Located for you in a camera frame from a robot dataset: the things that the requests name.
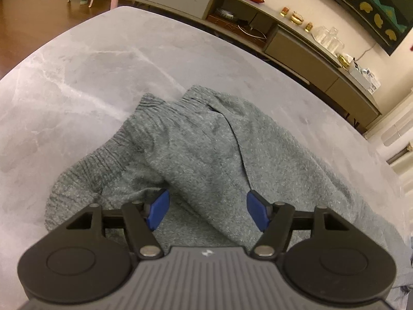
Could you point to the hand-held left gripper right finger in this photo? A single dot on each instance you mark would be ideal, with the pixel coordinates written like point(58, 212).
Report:
point(256, 208)

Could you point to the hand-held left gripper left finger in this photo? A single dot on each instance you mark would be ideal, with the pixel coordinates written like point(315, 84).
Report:
point(159, 208)

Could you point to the grey knit sweater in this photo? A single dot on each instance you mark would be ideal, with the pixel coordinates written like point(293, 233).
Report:
point(200, 148)

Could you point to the white radiator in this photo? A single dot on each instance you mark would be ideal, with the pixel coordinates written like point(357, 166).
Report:
point(398, 135)

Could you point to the white box of small packets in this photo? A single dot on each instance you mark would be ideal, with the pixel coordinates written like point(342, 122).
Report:
point(364, 77)

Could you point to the gold bowl ornament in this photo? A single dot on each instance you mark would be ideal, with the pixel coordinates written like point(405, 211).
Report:
point(344, 60)

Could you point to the glass pot lid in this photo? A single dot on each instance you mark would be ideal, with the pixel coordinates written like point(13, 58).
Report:
point(253, 31)

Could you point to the group of clear glass cups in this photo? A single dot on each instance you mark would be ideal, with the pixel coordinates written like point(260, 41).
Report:
point(327, 38)

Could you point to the small gold jar ornament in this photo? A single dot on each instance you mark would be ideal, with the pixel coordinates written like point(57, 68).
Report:
point(284, 11)
point(309, 27)

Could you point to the gold round ornament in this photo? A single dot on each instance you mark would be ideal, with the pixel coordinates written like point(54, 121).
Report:
point(296, 17)

